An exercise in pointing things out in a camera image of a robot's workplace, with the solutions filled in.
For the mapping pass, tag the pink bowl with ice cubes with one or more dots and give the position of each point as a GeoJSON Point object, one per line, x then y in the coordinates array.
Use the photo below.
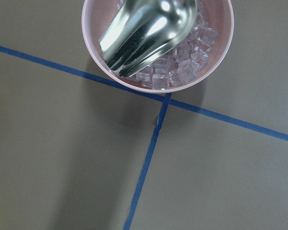
{"type": "Point", "coordinates": [98, 14]}

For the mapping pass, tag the shiny metal scoop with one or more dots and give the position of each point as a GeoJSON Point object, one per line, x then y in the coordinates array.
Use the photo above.
{"type": "Point", "coordinates": [144, 30]}

